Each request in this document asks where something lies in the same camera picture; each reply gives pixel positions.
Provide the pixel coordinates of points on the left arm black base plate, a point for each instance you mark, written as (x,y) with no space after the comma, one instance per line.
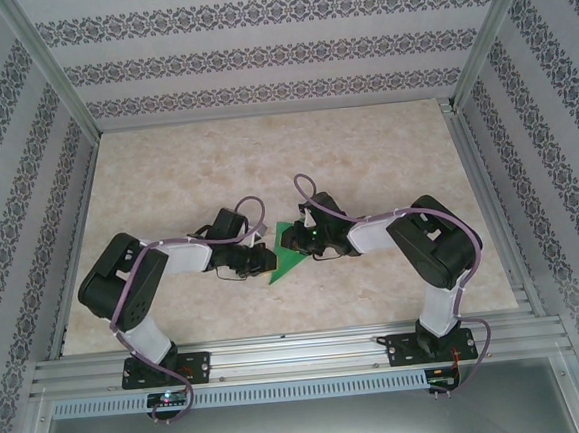
(196,366)

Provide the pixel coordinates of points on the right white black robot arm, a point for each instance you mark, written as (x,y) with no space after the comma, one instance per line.
(371,232)

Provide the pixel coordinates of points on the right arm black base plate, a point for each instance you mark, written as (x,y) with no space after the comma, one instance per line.
(400,350)

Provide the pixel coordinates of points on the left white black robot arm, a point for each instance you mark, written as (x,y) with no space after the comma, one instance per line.
(187,257)

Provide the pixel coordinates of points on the aluminium side rail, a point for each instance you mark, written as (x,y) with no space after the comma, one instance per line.
(84,192)
(475,162)

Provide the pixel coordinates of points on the green paper sheet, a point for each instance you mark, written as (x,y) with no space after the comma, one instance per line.
(285,264)

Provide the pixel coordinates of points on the grey sheet metal panel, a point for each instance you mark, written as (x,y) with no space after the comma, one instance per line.
(306,431)

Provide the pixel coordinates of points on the long aluminium mounting rail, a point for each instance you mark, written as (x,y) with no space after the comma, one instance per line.
(290,357)

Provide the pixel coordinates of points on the aluminium frame post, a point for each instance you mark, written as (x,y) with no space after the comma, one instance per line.
(53,69)
(488,35)

